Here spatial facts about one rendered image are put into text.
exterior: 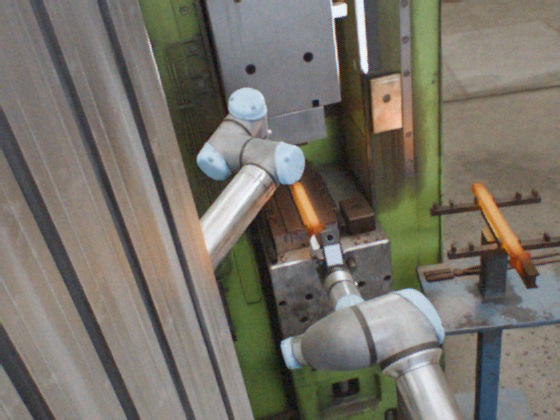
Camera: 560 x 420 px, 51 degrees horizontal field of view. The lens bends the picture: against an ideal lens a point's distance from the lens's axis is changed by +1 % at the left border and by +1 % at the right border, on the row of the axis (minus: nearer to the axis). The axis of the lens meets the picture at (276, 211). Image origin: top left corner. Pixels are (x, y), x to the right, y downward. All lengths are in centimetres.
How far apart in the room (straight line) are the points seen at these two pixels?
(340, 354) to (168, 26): 97
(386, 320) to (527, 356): 170
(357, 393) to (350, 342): 125
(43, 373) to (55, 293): 3
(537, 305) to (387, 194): 56
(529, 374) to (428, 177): 104
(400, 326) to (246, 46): 79
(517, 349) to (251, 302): 122
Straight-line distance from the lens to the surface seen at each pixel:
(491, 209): 177
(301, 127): 161
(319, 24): 153
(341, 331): 108
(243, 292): 206
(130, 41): 33
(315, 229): 168
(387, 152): 188
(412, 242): 211
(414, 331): 110
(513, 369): 269
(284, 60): 153
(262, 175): 107
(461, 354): 272
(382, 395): 230
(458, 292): 189
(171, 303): 36
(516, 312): 184
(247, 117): 120
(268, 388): 241
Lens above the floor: 200
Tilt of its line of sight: 33 degrees down
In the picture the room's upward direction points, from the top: 11 degrees counter-clockwise
